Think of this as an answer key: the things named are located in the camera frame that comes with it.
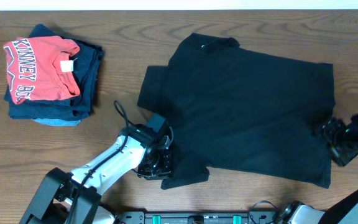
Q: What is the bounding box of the black t-shirt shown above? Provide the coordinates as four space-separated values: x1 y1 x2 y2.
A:
137 34 335 190

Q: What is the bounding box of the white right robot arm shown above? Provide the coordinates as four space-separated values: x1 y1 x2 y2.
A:
273 114 358 224

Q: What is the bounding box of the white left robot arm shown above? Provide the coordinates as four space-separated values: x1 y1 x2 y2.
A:
20 124 174 223

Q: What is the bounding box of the folded light blue garment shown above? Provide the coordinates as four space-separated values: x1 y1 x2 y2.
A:
34 118 81 126

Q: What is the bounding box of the folded navy t-shirt stack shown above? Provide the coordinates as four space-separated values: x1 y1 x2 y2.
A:
4 24 104 121

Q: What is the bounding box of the folded red printed t-shirt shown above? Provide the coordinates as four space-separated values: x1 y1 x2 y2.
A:
3 35 80 105

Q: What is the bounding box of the black base cable loop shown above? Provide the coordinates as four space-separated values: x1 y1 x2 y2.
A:
248 200 280 223

